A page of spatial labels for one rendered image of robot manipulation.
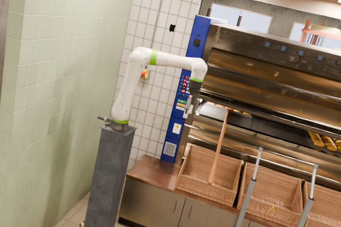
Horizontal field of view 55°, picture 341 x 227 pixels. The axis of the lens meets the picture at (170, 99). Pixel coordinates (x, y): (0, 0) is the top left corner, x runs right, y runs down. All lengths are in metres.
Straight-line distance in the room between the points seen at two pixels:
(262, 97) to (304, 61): 0.51
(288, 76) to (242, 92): 0.45
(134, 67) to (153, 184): 1.34
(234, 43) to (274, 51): 0.38
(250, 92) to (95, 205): 1.77
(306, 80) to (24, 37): 2.43
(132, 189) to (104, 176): 0.65
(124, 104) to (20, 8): 0.87
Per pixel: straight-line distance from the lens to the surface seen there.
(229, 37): 3.26
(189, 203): 3.19
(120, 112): 2.32
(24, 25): 2.10
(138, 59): 2.21
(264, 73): 3.27
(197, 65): 2.26
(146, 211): 3.35
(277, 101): 3.34
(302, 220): 3.13
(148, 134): 3.61
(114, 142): 2.54
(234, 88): 3.31
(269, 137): 3.43
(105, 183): 2.72
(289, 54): 3.27
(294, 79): 3.31
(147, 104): 3.52
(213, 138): 3.46
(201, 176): 3.51
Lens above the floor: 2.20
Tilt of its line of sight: 16 degrees down
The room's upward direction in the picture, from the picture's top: 14 degrees clockwise
